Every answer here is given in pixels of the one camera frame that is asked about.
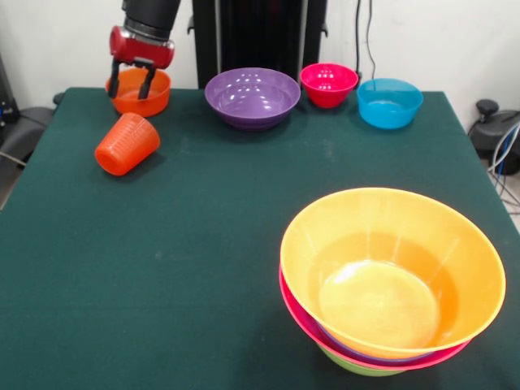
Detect orange-red plastic cup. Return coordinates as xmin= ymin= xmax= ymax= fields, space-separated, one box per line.
xmin=94 ymin=112 xmax=162 ymax=177

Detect small orange bowl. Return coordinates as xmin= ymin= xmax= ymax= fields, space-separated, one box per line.
xmin=105 ymin=67 xmax=172 ymax=118

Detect small blue bowl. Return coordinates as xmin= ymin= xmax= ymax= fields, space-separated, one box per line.
xmin=357 ymin=78 xmax=424 ymax=130

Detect black electronics box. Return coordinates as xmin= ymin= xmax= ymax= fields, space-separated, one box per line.
xmin=0 ymin=54 xmax=20 ymax=123

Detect blue and white cables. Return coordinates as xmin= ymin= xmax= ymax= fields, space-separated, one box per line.
xmin=487 ymin=121 xmax=520 ymax=212

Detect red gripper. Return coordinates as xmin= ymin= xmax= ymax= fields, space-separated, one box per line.
xmin=106 ymin=25 xmax=176 ymax=102

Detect dark green tablecloth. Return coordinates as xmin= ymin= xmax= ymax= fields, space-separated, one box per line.
xmin=0 ymin=87 xmax=520 ymax=390

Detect large pink bowl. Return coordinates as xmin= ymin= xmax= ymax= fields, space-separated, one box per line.
xmin=278 ymin=263 xmax=472 ymax=371

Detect large orange bowl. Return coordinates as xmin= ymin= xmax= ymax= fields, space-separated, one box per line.
xmin=279 ymin=187 xmax=507 ymax=355

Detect medium green bowl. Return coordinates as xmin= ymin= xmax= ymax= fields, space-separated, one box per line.
xmin=316 ymin=343 xmax=407 ymax=379

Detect black wall cable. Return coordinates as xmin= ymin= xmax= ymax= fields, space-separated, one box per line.
xmin=355 ymin=0 xmax=393 ymax=93

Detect small crimson bowl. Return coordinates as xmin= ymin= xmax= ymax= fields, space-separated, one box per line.
xmin=299 ymin=63 xmax=360 ymax=109

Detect purple bowl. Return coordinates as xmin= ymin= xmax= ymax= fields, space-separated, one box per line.
xmin=204 ymin=67 xmax=301 ymax=131

